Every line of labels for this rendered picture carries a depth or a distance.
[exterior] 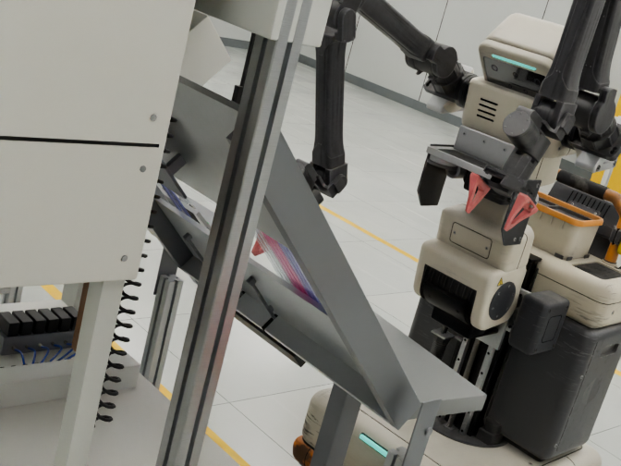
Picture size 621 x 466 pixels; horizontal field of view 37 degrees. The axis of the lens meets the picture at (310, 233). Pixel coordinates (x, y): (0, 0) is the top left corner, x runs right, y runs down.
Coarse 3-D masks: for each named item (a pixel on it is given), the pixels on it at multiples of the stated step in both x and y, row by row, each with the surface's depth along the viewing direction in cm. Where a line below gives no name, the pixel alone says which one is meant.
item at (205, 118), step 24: (192, 96) 126; (216, 96) 120; (192, 120) 134; (216, 120) 126; (168, 144) 154; (192, 144) 143; (216, 144) 134; (168, 168) 151; (192, 168) 153; (216, 168) 143; (216, 192) 153; (264, 216) 142
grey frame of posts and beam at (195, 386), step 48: (240, 0) 109; (288, 0) 104; (288, 48) 108; (288, 96) 110; (240, 144) 111; (240, 192) 111; (240, 240) 115; (240, 288) 117; (192, 336) 118; (192, 384) 119; (192, 432) 123
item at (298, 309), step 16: (176, 208) 190; (176, 224) 197; (192, 224) 185; (192, 240) 196; (256, 272) 174; (272, 272) 169; (272, 288) 174; (288, 288) 165; (272, 304) 184; (288, 304) 173; (304, 304) 164; (320, 304) 160; (288, 320) 183; (304, 320) 173; (320, 320) 164; (320, 336) 173; (336, 336) 163; (336, 352) 172; (352, 368) 172
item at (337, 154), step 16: (352, 16) 193; (336, 32) 194; (352, 32) 195; (320, 48) 198; (336, 48) 197; (320, 64) 200; (336, 64) 200; (320, 80) 202; (336, 80) 202; (320, 96) 203; (336, 96) 203; (320, 112) 205; (336, 112) 205; (320, 128) 207; (336, 128) 207; (320, 144) 209; (336, 144) 209; (320, 160) 211; (336, 160) 210
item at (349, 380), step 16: (192, 256) 207; (192, 272) 204; (240, 304) 193; (256, 304) 191; (256, 320) 188; (272, 320) 188; (272, 336) 185; (288, 336) 183; (304, 336) 181; (304, 352) 179; (320, 352) 177; (320, 368) 175; (336, 368) 174; (336, 384) 172; (352, 384) 170; (368, 400) 167; (384, 416) 163
